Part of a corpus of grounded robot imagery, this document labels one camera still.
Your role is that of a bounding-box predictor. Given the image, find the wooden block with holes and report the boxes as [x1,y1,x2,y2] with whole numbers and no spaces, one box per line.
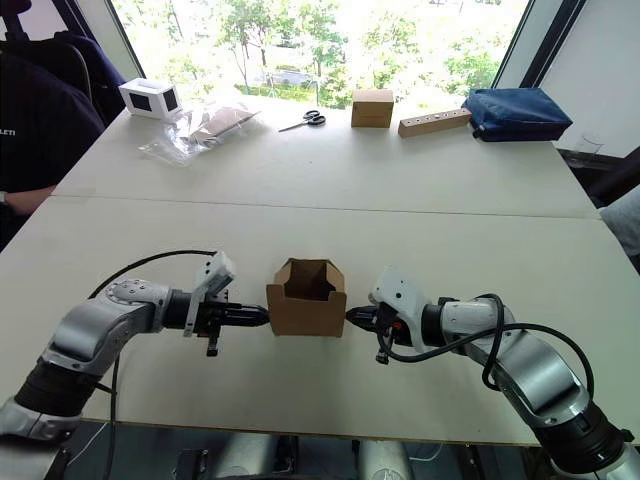
[397,107,474,139]

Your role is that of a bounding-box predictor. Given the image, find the white box with black windows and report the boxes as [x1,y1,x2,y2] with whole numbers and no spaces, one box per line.
[118,77,182,122]

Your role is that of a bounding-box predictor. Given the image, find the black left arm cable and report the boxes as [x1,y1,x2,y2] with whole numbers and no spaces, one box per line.
[87,248,220,480]

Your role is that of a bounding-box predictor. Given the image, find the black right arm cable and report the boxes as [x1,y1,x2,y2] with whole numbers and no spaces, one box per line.
[375,293,597,402]

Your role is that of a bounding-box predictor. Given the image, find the person in dark shirt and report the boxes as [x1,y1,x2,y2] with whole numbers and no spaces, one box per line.
[0,48,108,194]

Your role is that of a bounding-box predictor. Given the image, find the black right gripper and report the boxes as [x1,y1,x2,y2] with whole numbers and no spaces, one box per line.
[345,301,403,350]

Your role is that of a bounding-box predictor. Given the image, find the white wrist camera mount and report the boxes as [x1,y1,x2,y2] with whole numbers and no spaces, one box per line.
[182,251,237,339]
[368,265,434,354]

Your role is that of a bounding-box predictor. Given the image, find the black office chair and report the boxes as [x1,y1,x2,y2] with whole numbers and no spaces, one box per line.
[0,0,128,129]

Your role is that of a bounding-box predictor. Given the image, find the black furniture frame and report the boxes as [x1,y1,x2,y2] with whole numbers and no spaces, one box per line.
[556,146,640,210]

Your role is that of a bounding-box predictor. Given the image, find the closed brown cardboard box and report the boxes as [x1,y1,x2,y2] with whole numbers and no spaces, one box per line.
[350,89,395,130]

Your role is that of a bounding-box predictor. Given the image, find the dark blue fabric pouch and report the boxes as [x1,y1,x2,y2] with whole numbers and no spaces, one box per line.
[460,87,574,144]

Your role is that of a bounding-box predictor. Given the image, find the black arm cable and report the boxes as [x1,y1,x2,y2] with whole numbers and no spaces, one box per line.
[375,293,597,402]
[87,248,220,480]

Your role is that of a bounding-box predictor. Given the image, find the person in grey clothing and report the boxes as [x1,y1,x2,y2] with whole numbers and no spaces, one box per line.
[598,185,640,277]

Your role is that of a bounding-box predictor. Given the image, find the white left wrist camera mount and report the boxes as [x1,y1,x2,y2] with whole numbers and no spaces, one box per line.
[182,251,237,339]

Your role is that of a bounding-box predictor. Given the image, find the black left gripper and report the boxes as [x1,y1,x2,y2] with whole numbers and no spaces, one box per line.
[196,290,272,358]

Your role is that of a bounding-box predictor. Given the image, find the grey rounded shape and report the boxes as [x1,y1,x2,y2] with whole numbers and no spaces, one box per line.
[356,439,417,480]

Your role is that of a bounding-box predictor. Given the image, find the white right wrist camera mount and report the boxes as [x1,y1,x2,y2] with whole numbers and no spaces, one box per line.
[368,265,434,354]

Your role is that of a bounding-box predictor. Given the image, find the black handled scissors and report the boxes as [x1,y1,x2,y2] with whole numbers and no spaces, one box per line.
[277,109,328,134]

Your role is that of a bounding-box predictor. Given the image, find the clear plastic bag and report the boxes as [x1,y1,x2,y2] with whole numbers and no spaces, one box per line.
[138,101,265,169]

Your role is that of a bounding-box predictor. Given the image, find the small cardboard box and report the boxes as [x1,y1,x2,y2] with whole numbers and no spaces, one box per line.
[265,257,349,339]

